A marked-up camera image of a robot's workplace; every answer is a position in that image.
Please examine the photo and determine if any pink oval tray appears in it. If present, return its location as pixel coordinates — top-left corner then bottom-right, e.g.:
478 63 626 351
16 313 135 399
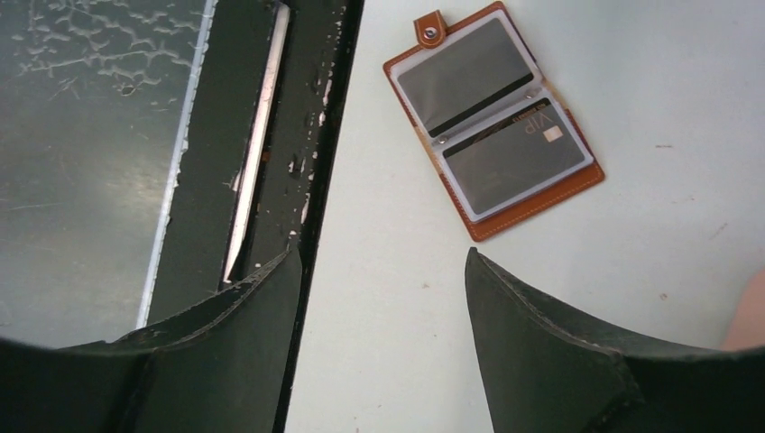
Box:
721 270 764 351

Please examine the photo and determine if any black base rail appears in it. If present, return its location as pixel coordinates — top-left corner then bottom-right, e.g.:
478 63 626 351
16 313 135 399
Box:
140 1 364 432

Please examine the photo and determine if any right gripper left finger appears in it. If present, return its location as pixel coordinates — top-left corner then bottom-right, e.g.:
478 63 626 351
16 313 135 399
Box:
1 251 302 432

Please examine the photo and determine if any brown leather card holder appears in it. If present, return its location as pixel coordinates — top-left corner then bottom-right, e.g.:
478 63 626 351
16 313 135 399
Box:
383 1 605 242

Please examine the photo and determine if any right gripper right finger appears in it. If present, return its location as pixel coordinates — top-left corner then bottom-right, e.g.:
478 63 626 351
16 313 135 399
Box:
465 249 764 432

